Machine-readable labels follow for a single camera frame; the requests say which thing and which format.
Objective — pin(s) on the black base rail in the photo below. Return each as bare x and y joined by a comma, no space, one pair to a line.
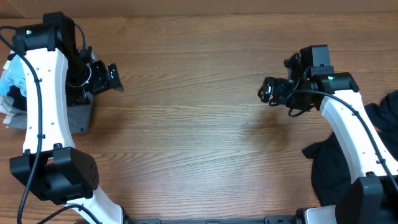
276,219

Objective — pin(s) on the folded grey garment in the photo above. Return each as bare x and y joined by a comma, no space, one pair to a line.
78,117

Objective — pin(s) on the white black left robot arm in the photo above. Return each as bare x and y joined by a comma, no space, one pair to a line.
58,75

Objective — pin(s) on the black shirt pile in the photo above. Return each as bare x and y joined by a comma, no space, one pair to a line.
330,173

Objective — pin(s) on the light blue t-shirt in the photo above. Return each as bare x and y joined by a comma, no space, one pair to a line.
13,75

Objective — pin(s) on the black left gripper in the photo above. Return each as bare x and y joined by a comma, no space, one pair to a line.
102,83

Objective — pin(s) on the folded black garment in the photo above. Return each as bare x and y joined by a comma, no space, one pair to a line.
19,101

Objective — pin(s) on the folded white garment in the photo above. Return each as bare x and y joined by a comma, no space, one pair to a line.
6,101

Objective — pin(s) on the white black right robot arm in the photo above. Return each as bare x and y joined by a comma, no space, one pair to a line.
372,196

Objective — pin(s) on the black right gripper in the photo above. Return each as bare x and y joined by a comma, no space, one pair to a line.
279,85

